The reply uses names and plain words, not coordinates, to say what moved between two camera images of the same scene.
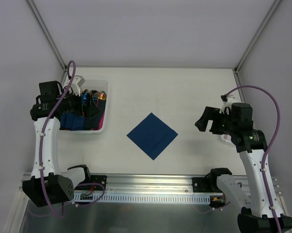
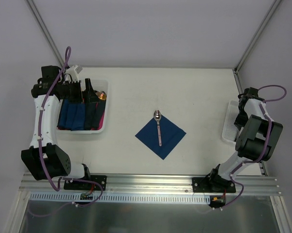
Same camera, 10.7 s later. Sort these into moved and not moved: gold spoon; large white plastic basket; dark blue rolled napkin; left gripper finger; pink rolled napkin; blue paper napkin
Moved: left gripper finger; blue paper napkin
Not moved: large white plastic basket; gold spoon; pink rolled napkin; dark blue rolled napkin
